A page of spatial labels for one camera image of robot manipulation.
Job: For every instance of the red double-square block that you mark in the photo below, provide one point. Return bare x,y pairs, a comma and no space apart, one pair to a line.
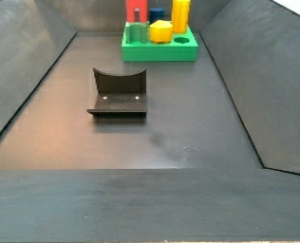
137,10

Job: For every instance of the green shape-sorter board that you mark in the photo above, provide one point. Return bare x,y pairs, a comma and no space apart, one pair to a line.
181,49

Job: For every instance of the black curved holder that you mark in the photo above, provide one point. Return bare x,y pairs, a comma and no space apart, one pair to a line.
121,93

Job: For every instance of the green notched block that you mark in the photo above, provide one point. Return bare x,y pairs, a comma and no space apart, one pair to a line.
136,32

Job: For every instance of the yellow pentagon block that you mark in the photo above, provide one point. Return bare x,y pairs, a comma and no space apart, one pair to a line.
161,32

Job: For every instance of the dark blue cylinder block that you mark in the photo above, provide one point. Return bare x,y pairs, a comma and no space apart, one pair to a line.
156,14

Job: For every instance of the yellow star block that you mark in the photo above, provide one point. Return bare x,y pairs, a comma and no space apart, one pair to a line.
180,15

